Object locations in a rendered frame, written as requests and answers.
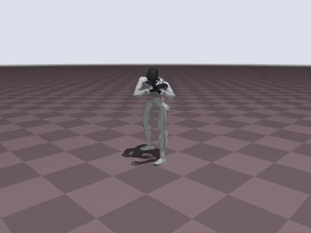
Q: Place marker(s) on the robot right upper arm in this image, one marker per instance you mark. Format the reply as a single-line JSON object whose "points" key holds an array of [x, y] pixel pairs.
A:
{"points": [[139, 85]]}

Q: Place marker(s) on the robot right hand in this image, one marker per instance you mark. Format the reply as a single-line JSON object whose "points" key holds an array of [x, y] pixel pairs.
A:
{"points": [[162, 85]]}

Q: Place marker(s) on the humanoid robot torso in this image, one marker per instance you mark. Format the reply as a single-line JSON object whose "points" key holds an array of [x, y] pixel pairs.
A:
{"points": [[157, 100]]}

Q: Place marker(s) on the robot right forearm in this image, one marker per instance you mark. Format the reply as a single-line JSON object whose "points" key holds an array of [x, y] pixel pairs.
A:
{"points": [[143, 92]]}

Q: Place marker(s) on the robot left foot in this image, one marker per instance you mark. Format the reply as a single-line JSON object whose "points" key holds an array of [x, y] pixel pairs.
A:
{"points": [[160, 161]]}

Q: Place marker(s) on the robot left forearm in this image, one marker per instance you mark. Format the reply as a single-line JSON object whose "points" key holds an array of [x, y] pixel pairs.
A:
{"points": [[166, 94]]}

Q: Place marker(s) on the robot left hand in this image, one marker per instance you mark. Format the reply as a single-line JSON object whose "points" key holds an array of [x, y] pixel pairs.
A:
{"points": [[156, 88]]}

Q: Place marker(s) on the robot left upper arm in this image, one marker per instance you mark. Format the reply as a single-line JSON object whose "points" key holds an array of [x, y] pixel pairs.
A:
{"points": [[170, 90]]}

